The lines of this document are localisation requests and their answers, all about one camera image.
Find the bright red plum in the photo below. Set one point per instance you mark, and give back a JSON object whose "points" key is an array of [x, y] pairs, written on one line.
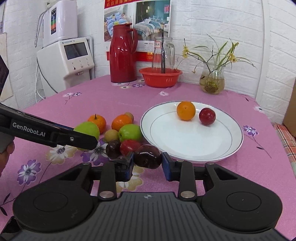
{"points": [[129, 146]]}

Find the bedding wall poster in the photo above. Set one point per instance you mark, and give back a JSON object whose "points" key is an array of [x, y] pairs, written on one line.
{"points": [[150, 19]]}

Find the glass vase with plant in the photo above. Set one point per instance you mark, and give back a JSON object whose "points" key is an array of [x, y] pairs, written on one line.
{"points": [[214, 60]]}

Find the brown kiwi fruit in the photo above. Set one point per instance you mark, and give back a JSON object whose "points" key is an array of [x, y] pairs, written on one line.
{"points": [[111, 135]]}

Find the person's left hand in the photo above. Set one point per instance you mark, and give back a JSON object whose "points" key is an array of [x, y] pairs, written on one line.
{"points": [[4, 157]]}

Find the tangerine with stem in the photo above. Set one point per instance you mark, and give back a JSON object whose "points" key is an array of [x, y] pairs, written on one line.
{"points": [[99, 121]]}

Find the green apple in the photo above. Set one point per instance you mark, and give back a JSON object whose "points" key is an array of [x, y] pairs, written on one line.
{"points": [[130, 132], [88, 128]]}

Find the white wall purifier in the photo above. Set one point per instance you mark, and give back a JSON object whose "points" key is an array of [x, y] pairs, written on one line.
{"points": [[60, 22]]}

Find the pink floral tablecloth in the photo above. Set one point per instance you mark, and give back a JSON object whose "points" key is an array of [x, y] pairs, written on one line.
{"points": [[261, 159]]}

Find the dark purple plum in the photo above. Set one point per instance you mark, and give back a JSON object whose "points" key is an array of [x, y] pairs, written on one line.
{"points": [[113, 149]]}

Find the white round plate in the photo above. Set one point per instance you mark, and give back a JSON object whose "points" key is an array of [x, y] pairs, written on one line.
{"points": [[191, 140]]}

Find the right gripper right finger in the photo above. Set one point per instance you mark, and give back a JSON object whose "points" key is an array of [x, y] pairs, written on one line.
{"points": [[187, 174]]}

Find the small brown longan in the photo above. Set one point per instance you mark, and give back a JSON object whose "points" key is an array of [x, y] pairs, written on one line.
{"points": [[130, 115]]}

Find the brown cardboard box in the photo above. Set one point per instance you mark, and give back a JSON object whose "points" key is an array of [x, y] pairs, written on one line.
{"points": [[289, 120]]}

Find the dark red plum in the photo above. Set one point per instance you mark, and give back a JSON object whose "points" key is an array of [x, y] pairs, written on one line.
{"points": [[147, 156]]}

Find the white water dispenser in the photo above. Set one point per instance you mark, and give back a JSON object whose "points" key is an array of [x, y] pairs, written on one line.
{"points": [[65, 64]]}

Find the red plum on plate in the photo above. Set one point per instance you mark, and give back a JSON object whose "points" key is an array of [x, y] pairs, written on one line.
{"points": [[207, 116]]}

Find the orange on plate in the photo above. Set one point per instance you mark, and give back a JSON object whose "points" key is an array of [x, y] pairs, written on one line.
{"points": [[186, 110]]}

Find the clear glass pitcher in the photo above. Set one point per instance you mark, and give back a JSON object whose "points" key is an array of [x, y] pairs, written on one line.
{"points": [[164, 55]]}

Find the red thermos jug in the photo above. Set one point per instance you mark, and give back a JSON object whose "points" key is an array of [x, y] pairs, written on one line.
{"points": [[122, 61]]}

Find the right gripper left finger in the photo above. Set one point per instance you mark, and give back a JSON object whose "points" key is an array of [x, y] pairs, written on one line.
{"points": [[84, 175]]}

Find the orange tangerine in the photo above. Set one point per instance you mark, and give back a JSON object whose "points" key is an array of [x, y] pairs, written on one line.
{"points": [[121, 121]]}

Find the red plastic basin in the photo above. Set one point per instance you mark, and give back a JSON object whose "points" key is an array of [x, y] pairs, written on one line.
{"points": [[154, 78]]}

